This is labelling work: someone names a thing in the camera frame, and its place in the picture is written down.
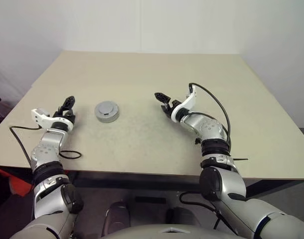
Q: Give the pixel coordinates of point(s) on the grey robot torso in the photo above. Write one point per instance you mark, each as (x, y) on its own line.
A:
(154, 231)

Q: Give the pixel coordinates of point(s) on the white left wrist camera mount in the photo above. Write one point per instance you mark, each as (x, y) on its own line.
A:
(42, 118)

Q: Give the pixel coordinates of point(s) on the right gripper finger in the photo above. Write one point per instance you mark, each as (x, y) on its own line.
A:
(162, 97)
(165, 108)

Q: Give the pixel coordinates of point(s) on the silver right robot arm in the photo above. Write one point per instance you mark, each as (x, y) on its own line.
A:
(206, 127)

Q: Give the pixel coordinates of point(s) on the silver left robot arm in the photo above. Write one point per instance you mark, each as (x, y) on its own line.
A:
(47, 147)

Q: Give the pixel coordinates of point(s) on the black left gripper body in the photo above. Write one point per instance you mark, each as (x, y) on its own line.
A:
(68, 116)

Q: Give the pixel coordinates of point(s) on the dark rounded shape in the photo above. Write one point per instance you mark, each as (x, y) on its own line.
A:
(117, 214)

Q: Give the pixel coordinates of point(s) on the round silver metal disc part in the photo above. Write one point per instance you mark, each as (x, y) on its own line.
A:
(107, 119)

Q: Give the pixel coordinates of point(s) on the black zip tie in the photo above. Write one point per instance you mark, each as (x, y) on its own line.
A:
(241, 158)

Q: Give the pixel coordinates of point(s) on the orange fabric object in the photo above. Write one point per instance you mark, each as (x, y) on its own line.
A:
(15, 184)

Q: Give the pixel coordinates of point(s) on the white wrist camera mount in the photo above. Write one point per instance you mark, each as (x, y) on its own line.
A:
(189, 102)
(42, 118)

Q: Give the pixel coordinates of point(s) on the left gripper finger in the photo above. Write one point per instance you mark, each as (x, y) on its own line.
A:
(68, 103)
(60, 110)

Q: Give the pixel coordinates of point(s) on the black table frame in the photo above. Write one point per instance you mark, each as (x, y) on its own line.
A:
(141, 181)

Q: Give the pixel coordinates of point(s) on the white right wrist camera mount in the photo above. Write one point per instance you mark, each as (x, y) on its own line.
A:
(189, 102)

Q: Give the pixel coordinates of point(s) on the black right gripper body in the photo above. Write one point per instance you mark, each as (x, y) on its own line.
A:
(173, 104)

